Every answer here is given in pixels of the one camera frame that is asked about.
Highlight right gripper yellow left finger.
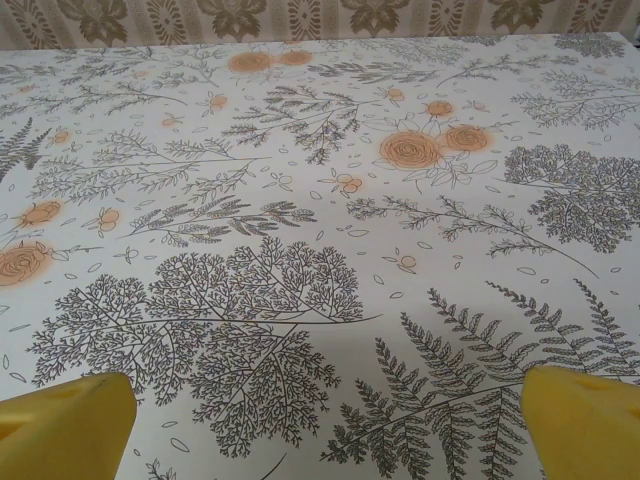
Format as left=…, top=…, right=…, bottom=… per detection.
left=0, top=372, right=138, bottom=480

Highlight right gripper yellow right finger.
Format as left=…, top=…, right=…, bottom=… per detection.
left=521, top=366, right=640, bottom=480

